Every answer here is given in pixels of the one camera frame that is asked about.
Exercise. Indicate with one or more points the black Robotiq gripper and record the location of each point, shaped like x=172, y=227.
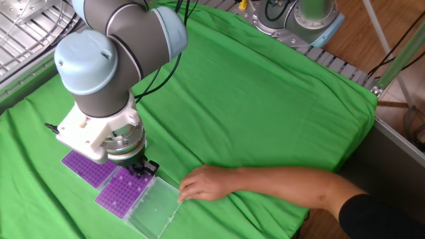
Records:
x=133, y=161

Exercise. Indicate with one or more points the yellow plastic item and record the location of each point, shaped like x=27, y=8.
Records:
x=243, y=4

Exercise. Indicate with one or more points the aluminium frame beam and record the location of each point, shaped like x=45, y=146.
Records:
x=401, y=59

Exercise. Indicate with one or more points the purple rack pipette tip box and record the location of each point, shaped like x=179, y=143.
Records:
x=86, y=167
x=118, y=191

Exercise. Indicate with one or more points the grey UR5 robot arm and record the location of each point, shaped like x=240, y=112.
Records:
x=133, y=40

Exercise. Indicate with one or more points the black shirt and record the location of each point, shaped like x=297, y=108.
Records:
x=382, y=219

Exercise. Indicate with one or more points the person's right hand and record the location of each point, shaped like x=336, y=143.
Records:
x=209, y=182

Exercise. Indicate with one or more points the white thin rod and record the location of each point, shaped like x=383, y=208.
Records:
x=384, y=43

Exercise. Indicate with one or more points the person's right forearm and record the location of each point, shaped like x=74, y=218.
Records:
x=292, y=189

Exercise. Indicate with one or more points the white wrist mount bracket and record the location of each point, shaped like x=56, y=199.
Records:
x=83, y=136

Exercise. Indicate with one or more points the green table cloth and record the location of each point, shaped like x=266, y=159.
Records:
x=249, y=109

